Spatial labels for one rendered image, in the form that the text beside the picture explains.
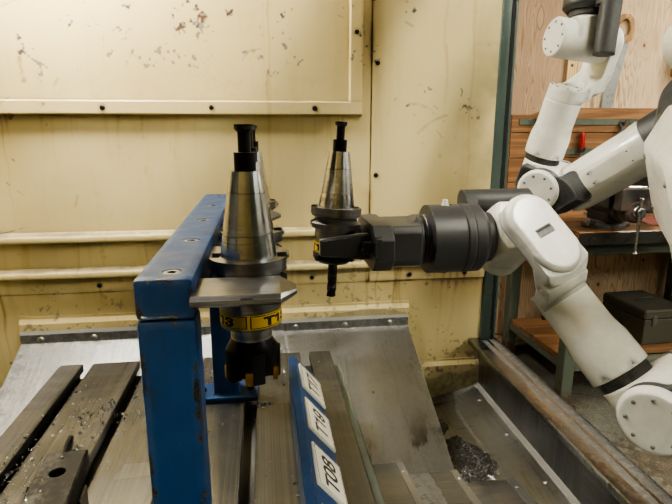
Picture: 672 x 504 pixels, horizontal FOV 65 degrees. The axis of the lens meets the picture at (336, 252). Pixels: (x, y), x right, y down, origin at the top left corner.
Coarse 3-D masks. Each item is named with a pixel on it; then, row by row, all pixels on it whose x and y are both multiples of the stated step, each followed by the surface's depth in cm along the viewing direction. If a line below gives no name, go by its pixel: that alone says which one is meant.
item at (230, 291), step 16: (208, 288) 37; (224, 288) 37; (240, 288) 37; (256, 288) 37; (272, 288) 37; (288, 288) 37; (192, 304) 35; (208, 304) 35; (224, 304) 35; (240, 304) 35; (256, 304) 36; (272, 304) 36
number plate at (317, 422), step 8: (304, 400) 74; (312, 408) 74; (312, 416) 71; (320, 416) 74; (312, 424) 69; (320, 424) 71; (328, 424) 74; (320, 432) 69; (328, 432) 72; (328, 440) 69
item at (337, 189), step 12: (336, 156) 63; (348, 156) 64; (336, 168) 63; (348, 168) 64; (324, 180) 65; (336, 180) 64; (348, 180) 64; (324, 192) 64; (336, 192) 64; (348, 192) 64; (324, 204) 64; (336, 204) 64; (348, 204) 64
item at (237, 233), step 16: (240, 176) 40; (256, 176) 41; (240, 192) 40; (256, 192) 41; (240, 208) 40; (256, 208) 41; (224, 224) 41; (240, 224) 40; (256, 224) 41; (224, 240) 41; (240, 240) 41; (256, 240) 41; (272, 240) 42; (224, 256) 41; (240, 256) 41; (256, 256) 41; (272, 256) 42
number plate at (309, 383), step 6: (300, 366) 84; (300, 372) 82; (306, 372) 85; (306, 378) 82; (312, 378) 85; (306, 384) 80; (312, 384) 82; (318, 384) 85; (306, 390) 78; (312, 390) 80; (318, 390) 83; (312, 396) 79; (318, 396) 80; (318, 402) 79; (324, 402) 81; (324, 408) 79
